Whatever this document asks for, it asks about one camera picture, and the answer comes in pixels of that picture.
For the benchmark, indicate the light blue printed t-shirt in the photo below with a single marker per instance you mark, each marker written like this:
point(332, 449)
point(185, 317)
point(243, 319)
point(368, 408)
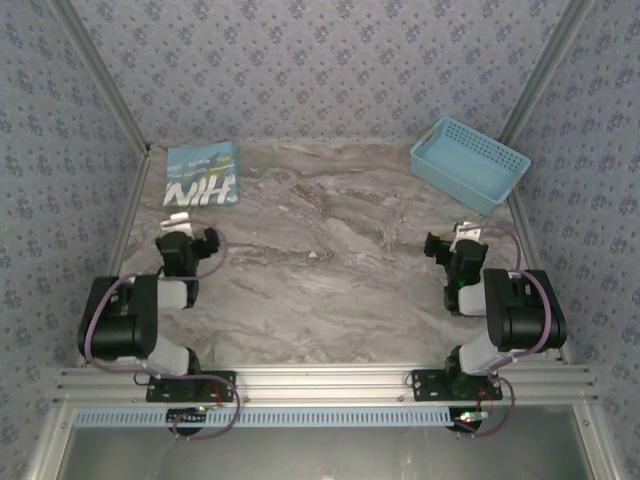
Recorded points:
point(200, 170)

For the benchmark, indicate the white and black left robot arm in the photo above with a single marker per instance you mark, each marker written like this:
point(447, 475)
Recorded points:
point(117, 325)

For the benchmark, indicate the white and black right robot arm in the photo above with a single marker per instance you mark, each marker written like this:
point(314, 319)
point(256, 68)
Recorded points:
point(525, 320)

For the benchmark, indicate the light blue plastic basket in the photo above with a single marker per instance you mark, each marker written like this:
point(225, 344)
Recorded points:
point(450, 165)

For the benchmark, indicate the small black circuit board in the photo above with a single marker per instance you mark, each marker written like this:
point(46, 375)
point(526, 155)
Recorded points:
point(470, 416)
point(180, 416)

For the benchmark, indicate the grey metal lower panel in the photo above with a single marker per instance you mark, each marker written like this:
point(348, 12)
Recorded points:
point(325, 455)

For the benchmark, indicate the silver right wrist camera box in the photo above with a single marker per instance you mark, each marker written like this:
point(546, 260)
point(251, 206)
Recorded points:
point(467, 231)

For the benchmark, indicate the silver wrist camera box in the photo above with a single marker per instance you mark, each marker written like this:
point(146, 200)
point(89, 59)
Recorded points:
point(467, 231)
point(176, 221)

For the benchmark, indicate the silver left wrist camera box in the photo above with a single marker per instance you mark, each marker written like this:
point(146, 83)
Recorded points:
point(176, 221)

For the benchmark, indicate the aluminium side rail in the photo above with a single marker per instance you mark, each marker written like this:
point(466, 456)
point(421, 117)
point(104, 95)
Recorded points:
point(529, 240)
point(132, 200)

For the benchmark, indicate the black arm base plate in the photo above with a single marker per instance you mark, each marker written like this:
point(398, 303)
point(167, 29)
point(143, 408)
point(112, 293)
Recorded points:
point(425, 387)
point(157, 390)

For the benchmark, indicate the aluminium front rail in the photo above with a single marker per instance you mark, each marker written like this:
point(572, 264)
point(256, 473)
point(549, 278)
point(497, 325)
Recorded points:
point(325, 382)

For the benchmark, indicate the aluminium upright post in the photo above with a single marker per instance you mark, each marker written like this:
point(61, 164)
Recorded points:
point(104, 75)
point(541, 75)

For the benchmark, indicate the aluminium frame leg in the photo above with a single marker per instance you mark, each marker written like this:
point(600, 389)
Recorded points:
point(595, 445)
point(47, 445)

